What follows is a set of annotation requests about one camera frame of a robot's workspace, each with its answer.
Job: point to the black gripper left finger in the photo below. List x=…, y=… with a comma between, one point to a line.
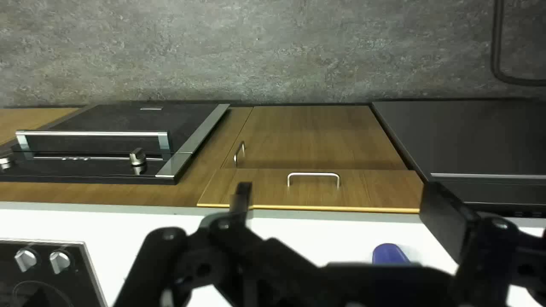
x=224, y=253

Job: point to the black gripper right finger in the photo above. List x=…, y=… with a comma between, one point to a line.
x=490, y=251

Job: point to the blue plastic cup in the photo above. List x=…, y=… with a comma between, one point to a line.
x=389, y=255

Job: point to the wooden drawer with metal handle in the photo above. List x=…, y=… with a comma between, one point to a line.
x=343, y=190

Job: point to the black dishwasher front panel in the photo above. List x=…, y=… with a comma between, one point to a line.
x=490, y=154

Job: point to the black stovetop with knobs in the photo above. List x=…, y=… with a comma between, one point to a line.
x=48, y=274

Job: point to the wooden cabinet door with handle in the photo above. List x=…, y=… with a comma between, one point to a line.
x=312, y=137

